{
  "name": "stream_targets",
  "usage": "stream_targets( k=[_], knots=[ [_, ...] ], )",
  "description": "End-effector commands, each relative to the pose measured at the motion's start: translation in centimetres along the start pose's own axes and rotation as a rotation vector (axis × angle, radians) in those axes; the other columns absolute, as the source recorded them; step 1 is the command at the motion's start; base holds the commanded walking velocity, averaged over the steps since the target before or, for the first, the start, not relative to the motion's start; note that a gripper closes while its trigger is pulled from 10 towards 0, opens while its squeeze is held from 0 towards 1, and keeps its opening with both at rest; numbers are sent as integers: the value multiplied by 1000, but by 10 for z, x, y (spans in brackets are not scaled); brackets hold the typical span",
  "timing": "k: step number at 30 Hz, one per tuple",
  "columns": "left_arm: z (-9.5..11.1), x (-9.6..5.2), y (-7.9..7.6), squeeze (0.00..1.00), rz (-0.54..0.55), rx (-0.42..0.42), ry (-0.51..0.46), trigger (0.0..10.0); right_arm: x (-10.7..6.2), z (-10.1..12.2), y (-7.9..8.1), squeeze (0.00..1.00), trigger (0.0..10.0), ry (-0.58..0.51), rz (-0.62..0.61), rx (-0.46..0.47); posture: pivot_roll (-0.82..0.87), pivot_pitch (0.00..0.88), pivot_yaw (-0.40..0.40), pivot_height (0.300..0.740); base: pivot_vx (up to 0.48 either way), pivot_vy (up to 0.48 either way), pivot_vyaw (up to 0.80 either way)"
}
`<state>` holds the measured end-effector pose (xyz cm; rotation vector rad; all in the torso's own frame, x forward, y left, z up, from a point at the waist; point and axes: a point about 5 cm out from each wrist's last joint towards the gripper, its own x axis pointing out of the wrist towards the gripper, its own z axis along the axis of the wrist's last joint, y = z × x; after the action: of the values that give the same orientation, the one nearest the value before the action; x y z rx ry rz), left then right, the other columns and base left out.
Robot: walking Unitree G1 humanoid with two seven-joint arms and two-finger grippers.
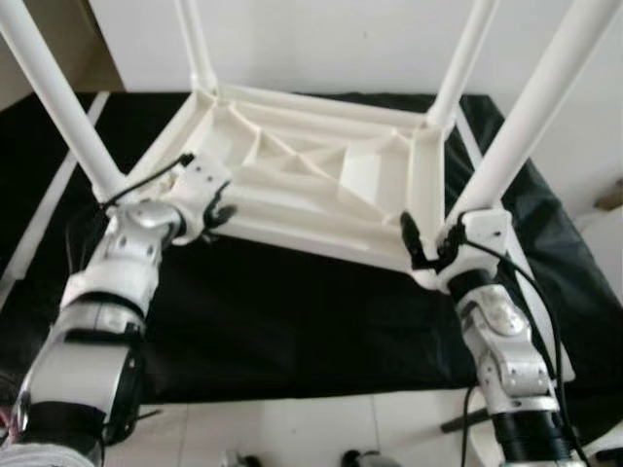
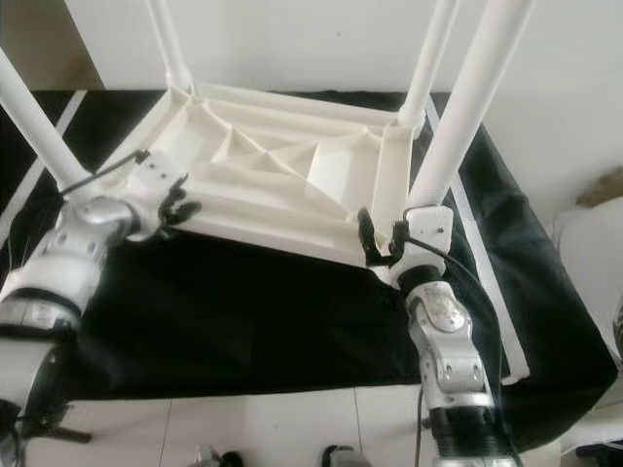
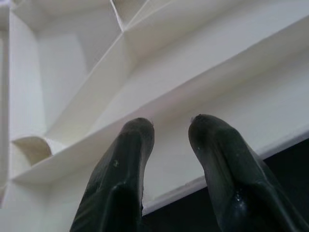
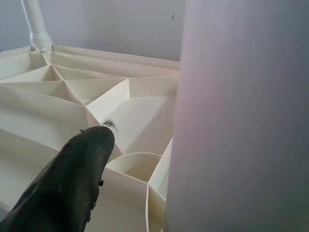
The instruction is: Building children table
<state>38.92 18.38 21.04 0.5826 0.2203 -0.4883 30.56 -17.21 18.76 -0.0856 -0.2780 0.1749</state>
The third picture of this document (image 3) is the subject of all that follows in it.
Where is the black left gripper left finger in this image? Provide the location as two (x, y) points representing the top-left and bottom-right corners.
(69, 117), (155, 232)

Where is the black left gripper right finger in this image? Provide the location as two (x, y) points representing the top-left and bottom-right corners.
(187, 114), (303, 232)

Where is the white plastic table top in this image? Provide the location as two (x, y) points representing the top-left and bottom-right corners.
(0, 0), (309, 232)

